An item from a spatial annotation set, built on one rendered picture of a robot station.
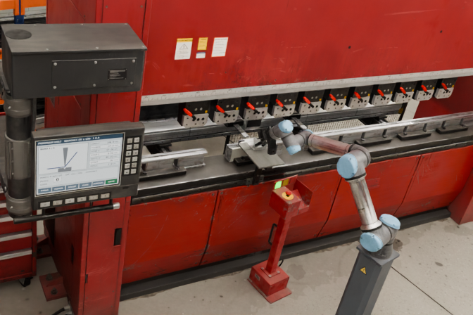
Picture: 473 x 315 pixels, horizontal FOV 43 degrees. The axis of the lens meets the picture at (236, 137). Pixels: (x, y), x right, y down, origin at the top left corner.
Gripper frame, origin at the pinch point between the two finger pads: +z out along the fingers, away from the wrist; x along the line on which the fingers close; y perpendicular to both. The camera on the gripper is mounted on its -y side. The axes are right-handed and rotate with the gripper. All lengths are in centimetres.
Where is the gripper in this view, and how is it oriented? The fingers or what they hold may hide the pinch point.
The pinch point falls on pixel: (258, 147)
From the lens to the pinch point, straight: 364.9
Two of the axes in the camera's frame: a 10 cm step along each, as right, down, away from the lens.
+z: -4.5, 3.0, 8.4
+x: -8.5, 1.3, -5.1
